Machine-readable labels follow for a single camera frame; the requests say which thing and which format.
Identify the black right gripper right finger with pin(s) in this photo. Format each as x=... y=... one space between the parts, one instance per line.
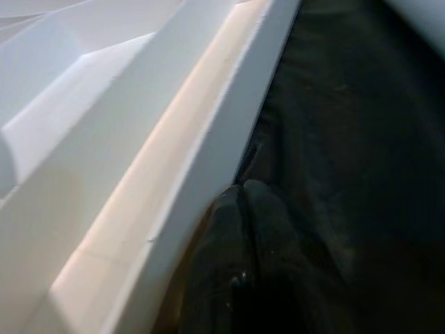
x=288 y=264

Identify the black plastic cover sheet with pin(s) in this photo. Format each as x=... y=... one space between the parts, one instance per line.
x=365 y=156

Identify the white plastic children table top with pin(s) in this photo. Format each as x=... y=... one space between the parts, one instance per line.
x=121 y=156

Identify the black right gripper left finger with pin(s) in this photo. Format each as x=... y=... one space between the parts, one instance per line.
x=215 y=264

